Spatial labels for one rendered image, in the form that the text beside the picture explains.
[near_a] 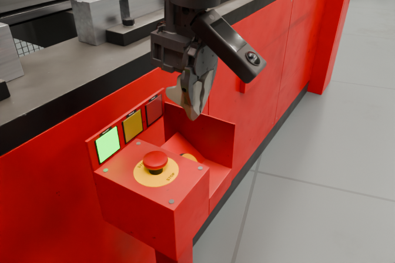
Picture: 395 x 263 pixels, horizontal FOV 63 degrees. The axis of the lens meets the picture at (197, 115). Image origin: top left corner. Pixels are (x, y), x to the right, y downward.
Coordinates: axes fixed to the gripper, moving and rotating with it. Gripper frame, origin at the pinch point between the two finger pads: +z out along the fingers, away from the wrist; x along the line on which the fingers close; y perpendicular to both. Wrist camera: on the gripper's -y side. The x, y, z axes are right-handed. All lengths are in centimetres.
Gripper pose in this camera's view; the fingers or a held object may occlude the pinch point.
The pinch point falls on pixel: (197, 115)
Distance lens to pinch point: 55.3
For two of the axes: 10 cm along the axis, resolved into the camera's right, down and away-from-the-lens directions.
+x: -5.1, 4.7, -7.2
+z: -0.8, 8.1, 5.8
